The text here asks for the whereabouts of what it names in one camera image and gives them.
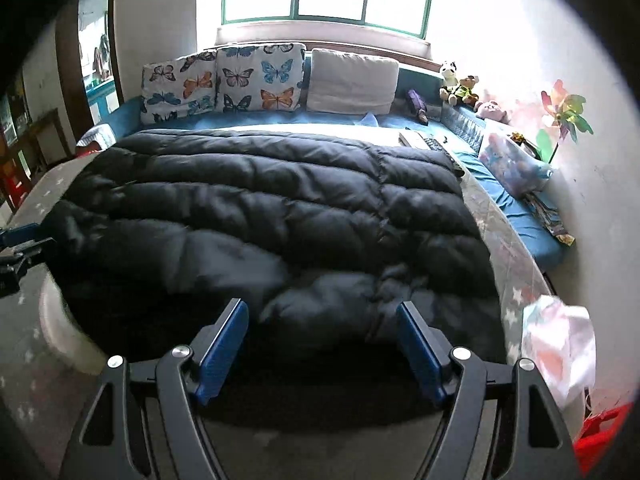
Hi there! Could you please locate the plain white pillow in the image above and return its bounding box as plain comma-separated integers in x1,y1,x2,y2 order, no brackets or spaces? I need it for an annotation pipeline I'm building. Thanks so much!
306,48,400,116

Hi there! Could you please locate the wooden glass cabinet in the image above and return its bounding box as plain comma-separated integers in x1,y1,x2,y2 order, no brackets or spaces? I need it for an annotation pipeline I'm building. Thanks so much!
0,75,32,162

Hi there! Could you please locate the blue bed sheet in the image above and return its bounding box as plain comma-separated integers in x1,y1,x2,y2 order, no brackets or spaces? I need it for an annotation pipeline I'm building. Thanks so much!
77,95,569,269

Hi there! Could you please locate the pink plush toy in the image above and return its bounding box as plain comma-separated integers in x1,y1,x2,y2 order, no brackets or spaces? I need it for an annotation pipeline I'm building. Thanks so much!
475,101,509,124

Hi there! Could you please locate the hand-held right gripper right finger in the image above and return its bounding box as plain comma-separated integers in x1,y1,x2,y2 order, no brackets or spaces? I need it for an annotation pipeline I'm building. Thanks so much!
396,301,583,480

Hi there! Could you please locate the red plastic basket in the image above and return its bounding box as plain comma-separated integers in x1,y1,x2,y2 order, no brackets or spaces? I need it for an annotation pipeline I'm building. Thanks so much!
574,404,632,477

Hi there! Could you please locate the white plastic bag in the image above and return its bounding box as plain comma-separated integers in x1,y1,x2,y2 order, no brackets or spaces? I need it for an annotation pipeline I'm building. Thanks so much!
521,295,597,407

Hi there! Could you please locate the wooden table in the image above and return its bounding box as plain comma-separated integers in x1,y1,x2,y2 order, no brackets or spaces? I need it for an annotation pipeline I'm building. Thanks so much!
30,108,72,172

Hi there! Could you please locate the brown door frame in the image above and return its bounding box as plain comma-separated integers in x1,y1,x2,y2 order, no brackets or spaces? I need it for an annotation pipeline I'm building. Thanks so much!
55,0,124,127

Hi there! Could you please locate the butterfly print pillow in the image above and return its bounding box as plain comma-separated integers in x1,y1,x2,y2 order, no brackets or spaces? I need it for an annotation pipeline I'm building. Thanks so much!
141,50,219,125
215,42,307,114

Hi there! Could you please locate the colourful packet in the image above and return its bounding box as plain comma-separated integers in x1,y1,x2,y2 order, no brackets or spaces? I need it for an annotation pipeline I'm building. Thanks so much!
525,192,576,247

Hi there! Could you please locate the cartoon print pillow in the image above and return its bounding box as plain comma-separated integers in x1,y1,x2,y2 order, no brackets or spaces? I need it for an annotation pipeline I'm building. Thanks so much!
479,131,554,196

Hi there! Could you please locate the blue cabinet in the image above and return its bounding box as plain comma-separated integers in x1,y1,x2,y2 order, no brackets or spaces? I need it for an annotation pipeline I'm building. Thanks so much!
87,80,122,117

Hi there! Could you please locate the white patterned cloth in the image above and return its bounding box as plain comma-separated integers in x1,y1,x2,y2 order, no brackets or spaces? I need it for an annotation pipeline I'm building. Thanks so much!
75,122,119,159

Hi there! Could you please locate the cream fleece cloth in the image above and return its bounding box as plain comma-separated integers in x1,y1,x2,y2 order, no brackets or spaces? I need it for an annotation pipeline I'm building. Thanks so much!
39,274,109,377

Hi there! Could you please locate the colourful pinwheel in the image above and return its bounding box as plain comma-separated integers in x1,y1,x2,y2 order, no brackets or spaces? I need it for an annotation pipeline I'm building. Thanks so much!
537,79,594,166

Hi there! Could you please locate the red plastic stool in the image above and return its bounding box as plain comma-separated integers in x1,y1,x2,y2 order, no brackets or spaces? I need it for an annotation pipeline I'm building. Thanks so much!
0,157,29,207

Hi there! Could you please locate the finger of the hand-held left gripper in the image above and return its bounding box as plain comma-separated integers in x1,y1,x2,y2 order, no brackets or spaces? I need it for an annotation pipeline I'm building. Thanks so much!
0,237,57,297
0,224,40,247

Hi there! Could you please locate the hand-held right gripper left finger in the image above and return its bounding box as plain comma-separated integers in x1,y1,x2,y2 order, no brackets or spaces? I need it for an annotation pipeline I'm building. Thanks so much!
59,297,250,480

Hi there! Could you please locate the black puffer coat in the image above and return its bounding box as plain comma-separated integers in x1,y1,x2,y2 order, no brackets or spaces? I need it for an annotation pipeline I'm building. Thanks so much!
42,127,508,428

